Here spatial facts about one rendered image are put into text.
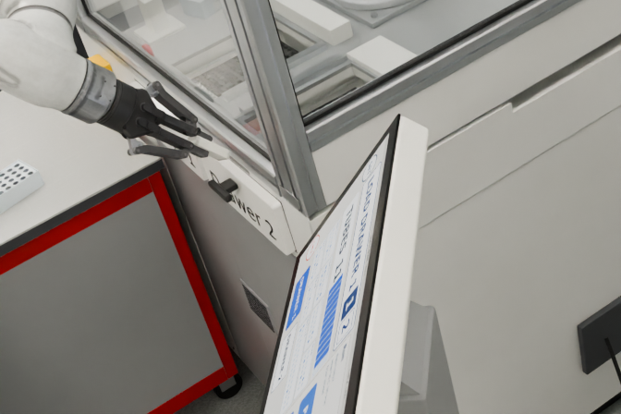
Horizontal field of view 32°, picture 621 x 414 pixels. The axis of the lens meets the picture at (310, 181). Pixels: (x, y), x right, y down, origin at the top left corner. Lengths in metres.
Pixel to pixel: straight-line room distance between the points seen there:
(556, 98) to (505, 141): 0.12
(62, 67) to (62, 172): 0.80
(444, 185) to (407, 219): 0.58
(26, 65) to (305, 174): 0.45
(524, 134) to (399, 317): 0.83
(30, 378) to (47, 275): 0.25
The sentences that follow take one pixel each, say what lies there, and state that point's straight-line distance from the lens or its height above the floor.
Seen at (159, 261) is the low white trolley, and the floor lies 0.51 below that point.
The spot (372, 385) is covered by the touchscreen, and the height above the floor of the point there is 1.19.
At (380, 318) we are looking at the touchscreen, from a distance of 1.17.
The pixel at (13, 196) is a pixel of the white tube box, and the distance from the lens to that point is 2.38.
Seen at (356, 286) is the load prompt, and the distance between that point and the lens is 1.26.
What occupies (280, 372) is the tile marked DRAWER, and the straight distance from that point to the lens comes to 1.42.
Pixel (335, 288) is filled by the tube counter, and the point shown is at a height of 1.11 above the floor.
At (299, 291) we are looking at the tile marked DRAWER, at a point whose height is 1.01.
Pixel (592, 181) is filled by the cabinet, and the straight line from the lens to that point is 2.15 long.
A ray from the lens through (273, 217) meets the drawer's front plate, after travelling 1.83.
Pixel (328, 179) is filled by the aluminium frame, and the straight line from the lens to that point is 1.73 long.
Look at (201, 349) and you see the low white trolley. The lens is 2.67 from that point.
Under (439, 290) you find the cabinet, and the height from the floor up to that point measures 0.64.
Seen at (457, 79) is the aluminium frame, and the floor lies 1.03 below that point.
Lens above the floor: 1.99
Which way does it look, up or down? 35 degrees down
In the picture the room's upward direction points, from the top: 16 degrees counter-clockwise
